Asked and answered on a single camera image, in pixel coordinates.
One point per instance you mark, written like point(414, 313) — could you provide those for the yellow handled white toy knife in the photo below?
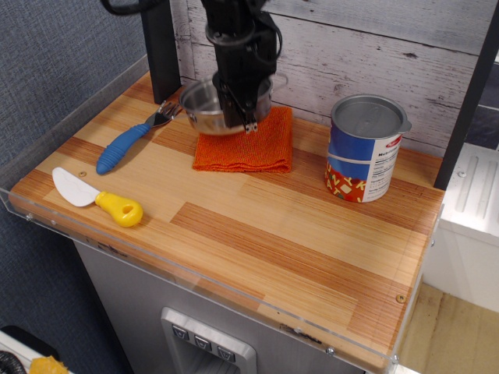
point(124, 211)

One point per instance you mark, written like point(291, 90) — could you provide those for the stainless steel pot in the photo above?
point(201, 103)

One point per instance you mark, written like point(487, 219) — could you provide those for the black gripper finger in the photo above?
point(232, 112)
point(250, 119)

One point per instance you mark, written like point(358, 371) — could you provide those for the white ridged plastic box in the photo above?
point(462, 259)

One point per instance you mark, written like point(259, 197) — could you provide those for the orange knitted cloth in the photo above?
point(269, 149)

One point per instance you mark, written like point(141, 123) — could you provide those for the yellow object at corner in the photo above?
point(47, 365)

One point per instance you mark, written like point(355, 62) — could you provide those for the silver toy fridge cabinet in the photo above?
point(134, 297)

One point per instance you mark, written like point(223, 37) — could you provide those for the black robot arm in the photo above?
point(226, 15)

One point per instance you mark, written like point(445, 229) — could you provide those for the grey dispenser button panel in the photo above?
point(196, 347)

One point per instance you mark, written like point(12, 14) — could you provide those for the blue labelled food can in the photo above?
point(365, 136)

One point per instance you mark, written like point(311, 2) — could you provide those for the black left frame post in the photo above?
point(161, 48)

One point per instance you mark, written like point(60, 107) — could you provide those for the black frame post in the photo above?
point(473, 94)
point(161, 48)

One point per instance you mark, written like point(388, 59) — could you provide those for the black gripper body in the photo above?
point(245, 59)

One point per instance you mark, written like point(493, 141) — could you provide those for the black right frame post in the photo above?
point(473, 94)

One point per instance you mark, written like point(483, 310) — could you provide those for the blue handled metal fork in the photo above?
point(119, 147)

